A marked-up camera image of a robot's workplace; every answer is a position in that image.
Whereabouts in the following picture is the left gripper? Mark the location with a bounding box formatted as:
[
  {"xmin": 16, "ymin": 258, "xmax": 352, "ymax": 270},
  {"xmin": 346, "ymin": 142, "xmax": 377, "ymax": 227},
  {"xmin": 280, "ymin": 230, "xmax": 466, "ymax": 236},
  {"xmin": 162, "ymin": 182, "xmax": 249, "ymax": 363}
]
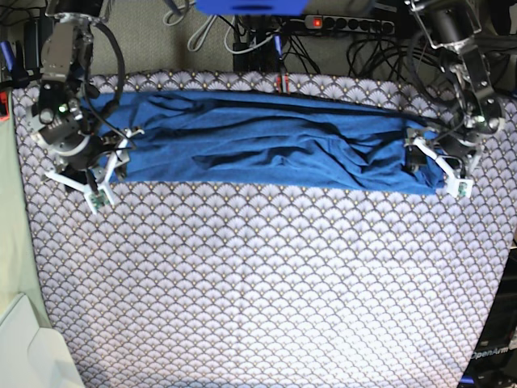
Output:
[{"xmin": 404, "ymin": 129, "xmax": 483, "ymax": 178}]

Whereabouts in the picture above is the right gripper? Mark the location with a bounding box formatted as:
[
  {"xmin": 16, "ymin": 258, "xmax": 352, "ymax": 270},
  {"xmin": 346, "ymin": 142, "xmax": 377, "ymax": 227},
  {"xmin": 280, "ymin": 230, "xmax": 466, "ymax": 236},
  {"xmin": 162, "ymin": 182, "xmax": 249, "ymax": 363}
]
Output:
[{"xmin": 34, "ymin": 129, "xmax": 133, "ymax": 182}]

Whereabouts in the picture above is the blue long-sleeve T-shirt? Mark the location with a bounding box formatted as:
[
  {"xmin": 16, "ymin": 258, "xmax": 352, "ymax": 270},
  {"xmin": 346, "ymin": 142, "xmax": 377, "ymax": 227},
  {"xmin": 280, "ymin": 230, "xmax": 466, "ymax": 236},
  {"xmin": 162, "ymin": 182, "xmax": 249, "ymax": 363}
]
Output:
[{"xmin": 107, "ymin": 91, "xmax": 444, "ymax": 195}]

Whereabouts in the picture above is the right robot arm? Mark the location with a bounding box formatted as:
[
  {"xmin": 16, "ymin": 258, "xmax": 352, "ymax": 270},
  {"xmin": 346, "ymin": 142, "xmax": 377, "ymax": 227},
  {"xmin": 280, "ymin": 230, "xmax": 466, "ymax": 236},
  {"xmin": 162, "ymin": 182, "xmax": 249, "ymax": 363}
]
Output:
[{"xmin": 27, "ymin": 1, "xmax": 134, "ymax": 182}]

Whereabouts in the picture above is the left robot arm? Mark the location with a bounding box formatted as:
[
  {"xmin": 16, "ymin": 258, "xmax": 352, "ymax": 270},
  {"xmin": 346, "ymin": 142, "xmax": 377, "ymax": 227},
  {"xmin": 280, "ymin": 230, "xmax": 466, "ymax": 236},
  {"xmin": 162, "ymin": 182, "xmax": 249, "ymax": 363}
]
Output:
[{"xmin": 406, "ymin": 1, "xmax": 505, "ymax": 180}]

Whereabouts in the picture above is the light green cloth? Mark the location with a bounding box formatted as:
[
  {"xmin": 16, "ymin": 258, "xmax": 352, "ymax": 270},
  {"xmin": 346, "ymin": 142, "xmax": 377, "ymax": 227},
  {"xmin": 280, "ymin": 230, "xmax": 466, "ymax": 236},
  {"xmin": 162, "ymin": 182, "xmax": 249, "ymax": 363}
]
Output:
[{"xmin": 0, "ymin": 115, "xmax": 53, "ymax": 328}]

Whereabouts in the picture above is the fan-patterned tablecloth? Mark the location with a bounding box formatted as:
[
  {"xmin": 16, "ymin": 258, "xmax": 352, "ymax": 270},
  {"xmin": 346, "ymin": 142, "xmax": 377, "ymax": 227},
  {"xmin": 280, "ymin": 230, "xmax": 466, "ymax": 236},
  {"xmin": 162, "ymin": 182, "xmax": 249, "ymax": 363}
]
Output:
[{"xmin": 12, "ymin": 87, "xmax": 516, "ymax": 387}]

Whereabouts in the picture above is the red table clamp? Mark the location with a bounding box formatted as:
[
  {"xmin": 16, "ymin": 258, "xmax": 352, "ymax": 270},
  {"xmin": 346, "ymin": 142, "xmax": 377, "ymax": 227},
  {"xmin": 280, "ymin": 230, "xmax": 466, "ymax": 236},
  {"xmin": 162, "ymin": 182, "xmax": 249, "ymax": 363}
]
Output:
[{"xmin": 275, "ymin": 73, "xmax": 290, "ymax": 95}]

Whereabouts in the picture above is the black OpenArm case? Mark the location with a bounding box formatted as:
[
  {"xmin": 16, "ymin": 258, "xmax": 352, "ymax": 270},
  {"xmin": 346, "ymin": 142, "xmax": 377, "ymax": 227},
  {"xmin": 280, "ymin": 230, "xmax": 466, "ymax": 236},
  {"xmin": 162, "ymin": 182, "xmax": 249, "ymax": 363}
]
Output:
[{"xmin": 458, "ymin": 247, "xmax": 516, "ymax": 387}]

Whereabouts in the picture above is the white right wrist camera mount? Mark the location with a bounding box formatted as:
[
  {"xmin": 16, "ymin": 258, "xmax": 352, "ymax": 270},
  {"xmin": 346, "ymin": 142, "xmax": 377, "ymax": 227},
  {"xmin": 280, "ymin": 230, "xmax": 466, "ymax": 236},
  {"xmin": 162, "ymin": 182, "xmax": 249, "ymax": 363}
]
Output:
[{"xmin": 44, "ymin": 127, "xmax": 145, "ymax": 214}]

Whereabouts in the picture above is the blue handled clamp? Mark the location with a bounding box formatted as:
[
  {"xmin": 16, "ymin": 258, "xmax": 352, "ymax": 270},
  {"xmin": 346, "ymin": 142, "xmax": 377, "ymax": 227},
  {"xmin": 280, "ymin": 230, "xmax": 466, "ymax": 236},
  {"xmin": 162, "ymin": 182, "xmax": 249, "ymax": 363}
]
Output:
[{"xmin": 1, "ymin": 40, "xmax": 30, "ymax": 89}]

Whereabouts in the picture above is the black power strip red switch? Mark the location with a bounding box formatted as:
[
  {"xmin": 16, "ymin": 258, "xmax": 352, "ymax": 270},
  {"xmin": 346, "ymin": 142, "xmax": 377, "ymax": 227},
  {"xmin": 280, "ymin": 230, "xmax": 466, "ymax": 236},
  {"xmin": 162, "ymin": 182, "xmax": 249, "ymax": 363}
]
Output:
[{"xmin": 304, "ymin": 15, "xmax": 395, "ymax": 36}]

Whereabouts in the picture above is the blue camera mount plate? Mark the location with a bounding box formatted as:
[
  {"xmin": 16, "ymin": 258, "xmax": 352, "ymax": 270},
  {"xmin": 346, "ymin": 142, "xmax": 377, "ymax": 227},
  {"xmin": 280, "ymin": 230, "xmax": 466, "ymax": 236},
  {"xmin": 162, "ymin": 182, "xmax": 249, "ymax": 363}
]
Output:
[{"xmin": 196, "ymin": 0, "xmax": 309, "ymax": 15}]

